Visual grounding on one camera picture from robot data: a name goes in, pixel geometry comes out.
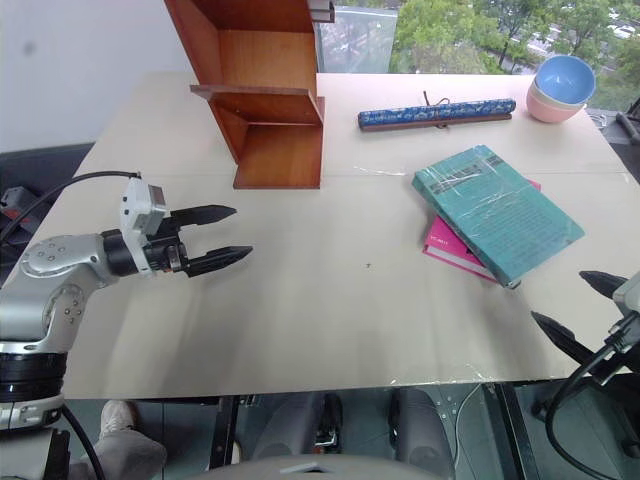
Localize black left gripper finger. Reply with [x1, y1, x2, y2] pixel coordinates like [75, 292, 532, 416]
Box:
[187, 245, 254, 279]
[172, 203, 238, 232]

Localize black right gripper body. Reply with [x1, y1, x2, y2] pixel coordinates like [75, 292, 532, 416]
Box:
[574, 311, 640, 387]

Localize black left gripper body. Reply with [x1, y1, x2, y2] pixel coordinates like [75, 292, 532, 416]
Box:
[148, 211, 194, 277]

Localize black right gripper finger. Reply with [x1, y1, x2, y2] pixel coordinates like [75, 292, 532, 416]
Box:
[579, 270, 629, 302]
[530, 310, 602, 370]

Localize teal hardcover book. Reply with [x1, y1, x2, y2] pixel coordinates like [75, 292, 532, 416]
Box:
[411, 144, 587, 291]

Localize pink hardcover book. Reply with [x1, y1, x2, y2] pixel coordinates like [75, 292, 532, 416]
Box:
[422, 179, 543, 287]

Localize brown wooden bookshelf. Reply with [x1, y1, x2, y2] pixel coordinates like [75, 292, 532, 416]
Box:
[163, 0, 327, 191]

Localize dark red-black device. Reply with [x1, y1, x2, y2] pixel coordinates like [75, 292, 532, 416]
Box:
[0, 186, 40, 237]

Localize black rod object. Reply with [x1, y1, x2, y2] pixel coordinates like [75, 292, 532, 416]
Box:
[614, 111, 640, 145]

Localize pink bowl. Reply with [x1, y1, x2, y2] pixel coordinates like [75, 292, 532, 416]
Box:
[525, 89, 588, 124]

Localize white shoe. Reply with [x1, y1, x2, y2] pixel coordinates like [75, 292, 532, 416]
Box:
[99, 399, 140, 442]

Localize cream white bowl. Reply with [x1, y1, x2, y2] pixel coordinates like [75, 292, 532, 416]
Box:
[528, 78, 592, 112]

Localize light blue bowl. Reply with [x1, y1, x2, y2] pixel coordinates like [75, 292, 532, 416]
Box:
[533, 54, 598, 108]

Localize grey trouser leg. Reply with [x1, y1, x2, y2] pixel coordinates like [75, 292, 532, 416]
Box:
[68, 428, 169, 480]

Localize grey robot torso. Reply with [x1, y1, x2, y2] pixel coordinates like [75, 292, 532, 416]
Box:
[198, 452, 417, 480]

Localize blue patterned rolled scroll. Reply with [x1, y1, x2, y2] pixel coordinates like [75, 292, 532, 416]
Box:
[356, 90, 518, 135]

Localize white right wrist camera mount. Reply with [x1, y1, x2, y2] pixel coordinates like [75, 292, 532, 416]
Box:
[611, 270, 640, 317]

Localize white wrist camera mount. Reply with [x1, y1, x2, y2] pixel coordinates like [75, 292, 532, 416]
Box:
[611, 270, 640, 317]
[118, 176, 168, 279]

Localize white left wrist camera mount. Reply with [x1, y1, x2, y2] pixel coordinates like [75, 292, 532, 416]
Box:
[118, 176, 168, 279]

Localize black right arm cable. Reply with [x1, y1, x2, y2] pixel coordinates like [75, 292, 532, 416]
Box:
[543, 344, 640, 454]

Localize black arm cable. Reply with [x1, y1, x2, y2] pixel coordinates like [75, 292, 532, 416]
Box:
[0, 170, 143, 242]
[543, 344, 640, 454]

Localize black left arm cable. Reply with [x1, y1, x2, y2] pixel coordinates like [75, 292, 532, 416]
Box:
[0, 170, 143, 242]

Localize thin white cable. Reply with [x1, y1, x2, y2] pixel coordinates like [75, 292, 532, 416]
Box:
[452, 382, 497, 480]

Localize black robot waist cable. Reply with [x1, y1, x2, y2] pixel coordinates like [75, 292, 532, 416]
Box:
[60, 402, 107, 480]

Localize aluminium window frame profile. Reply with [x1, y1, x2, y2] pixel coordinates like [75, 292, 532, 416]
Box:
[308, 0, 338, 24]

